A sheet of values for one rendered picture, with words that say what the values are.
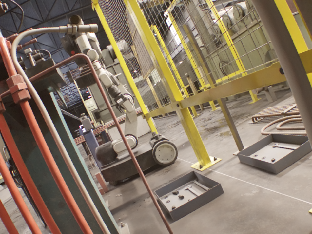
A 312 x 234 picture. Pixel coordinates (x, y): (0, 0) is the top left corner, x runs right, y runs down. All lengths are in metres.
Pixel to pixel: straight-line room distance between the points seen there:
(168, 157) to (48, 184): 1.12
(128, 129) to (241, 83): 1.46
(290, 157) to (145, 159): 1.21
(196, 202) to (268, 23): 0.92
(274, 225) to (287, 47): 0.64
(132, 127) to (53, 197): 1.22
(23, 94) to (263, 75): 0.70
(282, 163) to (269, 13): 0.92
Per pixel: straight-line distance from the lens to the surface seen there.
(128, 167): 2.01
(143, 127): 5.38
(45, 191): 1.10
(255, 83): 0.78
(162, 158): 1.95
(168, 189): 1.39
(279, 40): 0.24
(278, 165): 1.10
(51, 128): 0.78
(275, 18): 0.24
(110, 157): 2.15
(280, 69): 0.66
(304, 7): 0.32
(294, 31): 0.65
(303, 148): 1.18
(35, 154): 1.08
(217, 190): 1.10
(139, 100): 2.63
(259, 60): 3.44
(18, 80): 0.78
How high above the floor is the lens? 0.47
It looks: 3 degrees down
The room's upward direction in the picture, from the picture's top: 25 degrees counter-clockwise
